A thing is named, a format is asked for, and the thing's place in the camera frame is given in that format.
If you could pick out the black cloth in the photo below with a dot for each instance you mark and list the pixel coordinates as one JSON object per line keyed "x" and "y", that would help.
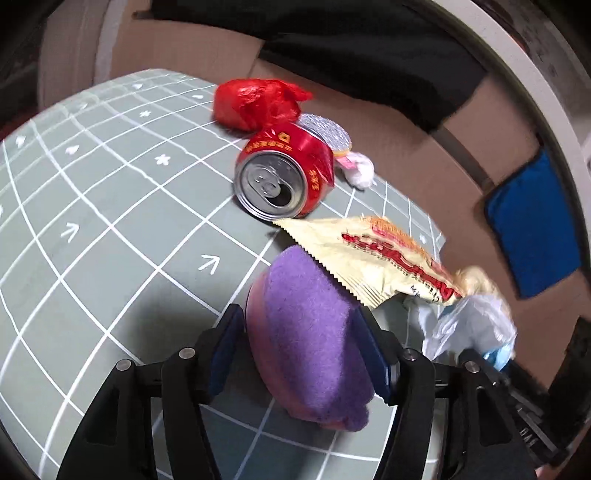
{"x": 383, "y": 52}

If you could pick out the green grid tablecloth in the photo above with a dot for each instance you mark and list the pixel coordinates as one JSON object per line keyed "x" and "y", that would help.
{"x": 120, "y": 239}

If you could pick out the purple pink sponge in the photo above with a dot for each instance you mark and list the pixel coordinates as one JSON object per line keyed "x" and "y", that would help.
{"x": 298, "y": 320}

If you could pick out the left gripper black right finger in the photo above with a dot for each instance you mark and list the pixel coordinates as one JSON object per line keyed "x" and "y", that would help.
{"x": 490, "y": 431}

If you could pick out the blue towel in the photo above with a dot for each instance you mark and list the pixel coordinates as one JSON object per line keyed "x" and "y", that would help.
{"x": 534, "y": 226}

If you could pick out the red crushed soda can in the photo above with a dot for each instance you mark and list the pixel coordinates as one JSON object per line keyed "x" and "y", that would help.
{"x": 284, "y": 171}

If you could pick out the clear plastic lid container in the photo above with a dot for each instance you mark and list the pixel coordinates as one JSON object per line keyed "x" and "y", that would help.
{"x": 336, "y": 137}

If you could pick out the yellow snack wrapper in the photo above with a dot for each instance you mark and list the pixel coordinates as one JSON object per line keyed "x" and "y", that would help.
{"x": 375, "y": 260}

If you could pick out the red plastic bag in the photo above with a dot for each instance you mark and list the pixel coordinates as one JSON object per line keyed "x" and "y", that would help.
{"x": 252, "y": 104}

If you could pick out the white plastic bag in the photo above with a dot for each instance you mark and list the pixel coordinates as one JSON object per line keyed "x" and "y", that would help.
{"x": 481, "y": 322}

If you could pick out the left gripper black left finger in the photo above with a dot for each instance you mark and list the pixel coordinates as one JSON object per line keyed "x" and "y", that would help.
{"x": 114, "y": 438}

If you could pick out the white kitchen countertop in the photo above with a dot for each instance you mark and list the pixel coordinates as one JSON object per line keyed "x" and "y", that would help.
{"x": 507, "y": 51}

